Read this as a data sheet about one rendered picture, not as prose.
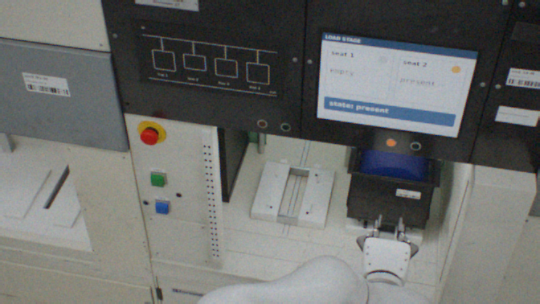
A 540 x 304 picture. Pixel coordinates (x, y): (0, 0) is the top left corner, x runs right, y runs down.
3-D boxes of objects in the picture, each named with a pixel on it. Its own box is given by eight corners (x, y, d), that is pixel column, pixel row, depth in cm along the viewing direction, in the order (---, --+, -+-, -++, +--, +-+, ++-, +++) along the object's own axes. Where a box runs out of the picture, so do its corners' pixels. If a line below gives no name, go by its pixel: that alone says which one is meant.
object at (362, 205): (339, 226, 202) (348, 144, 179) (349, 174, 216) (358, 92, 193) (427, 240, 198) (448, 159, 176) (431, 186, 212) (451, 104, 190)
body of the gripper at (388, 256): (357, 291, 157) (362, 251, 164) (404, 300, 155) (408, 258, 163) (360, 271, 151) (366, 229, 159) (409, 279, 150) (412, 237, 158)
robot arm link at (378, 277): (357, 301, 155) (359, 289, 157) (399, 308, 154) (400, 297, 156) (361, 278, 149) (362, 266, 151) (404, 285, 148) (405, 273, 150)
